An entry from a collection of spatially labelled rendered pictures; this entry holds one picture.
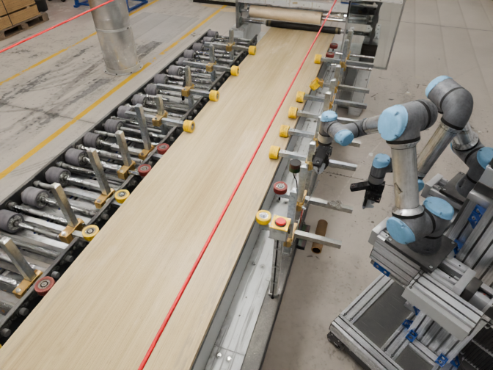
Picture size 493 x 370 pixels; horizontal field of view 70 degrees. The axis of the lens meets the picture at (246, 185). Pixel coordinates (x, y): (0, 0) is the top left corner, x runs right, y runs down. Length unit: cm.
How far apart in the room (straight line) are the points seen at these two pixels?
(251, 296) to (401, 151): 103
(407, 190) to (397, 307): 122
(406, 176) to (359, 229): 175
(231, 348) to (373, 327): 97
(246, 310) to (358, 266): 126
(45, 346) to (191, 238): 73
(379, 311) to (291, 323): 57
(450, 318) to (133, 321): 126
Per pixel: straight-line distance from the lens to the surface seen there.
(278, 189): 201
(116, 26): 548
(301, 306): 262
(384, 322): 245
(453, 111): 168
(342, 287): 276
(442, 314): 168
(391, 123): 136
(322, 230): 295
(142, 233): 186
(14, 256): 185
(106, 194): 222
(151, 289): 165
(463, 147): 202
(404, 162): 141
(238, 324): 184
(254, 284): 195
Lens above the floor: 227
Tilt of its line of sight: 42 degrees down
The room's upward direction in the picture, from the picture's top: straight up
